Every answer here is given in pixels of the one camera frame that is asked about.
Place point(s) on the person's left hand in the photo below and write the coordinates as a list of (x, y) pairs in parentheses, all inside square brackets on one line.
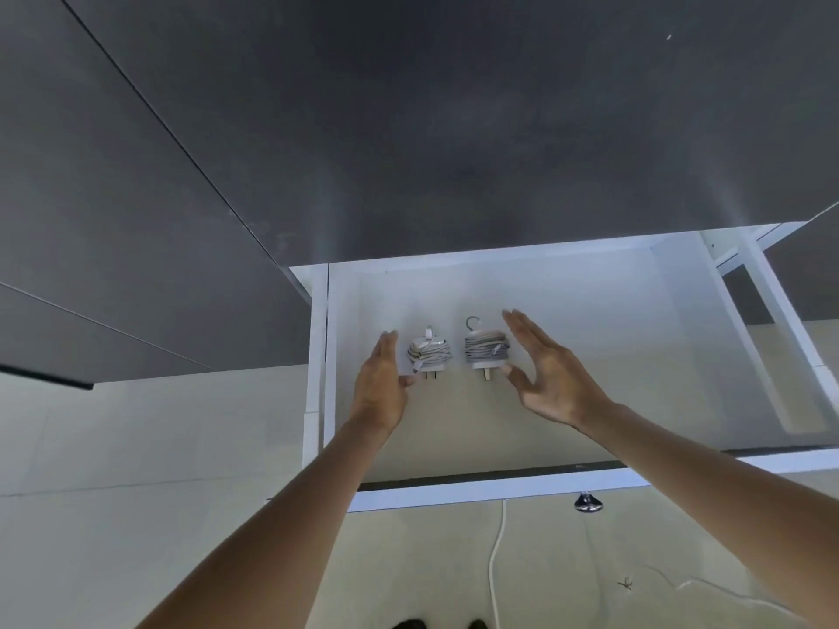
[(380, 393)]

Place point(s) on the person's right hand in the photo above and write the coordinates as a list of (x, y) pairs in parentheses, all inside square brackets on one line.
[(560, 383)]

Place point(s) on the white charger adapter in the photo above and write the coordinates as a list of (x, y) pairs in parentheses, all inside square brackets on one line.
[(431, 368), (486, 370)]

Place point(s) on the white drawer with dark front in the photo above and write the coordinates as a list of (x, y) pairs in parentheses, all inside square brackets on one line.
[(590, 320)]

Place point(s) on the person's right forearm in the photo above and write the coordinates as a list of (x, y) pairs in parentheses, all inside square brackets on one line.
[(721, 504)]

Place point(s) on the person's left forearm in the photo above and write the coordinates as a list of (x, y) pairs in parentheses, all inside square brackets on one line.
[(262, 543)]

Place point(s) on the dark grey desk cabinet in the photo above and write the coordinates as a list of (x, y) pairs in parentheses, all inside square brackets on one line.
[(393, 124)]

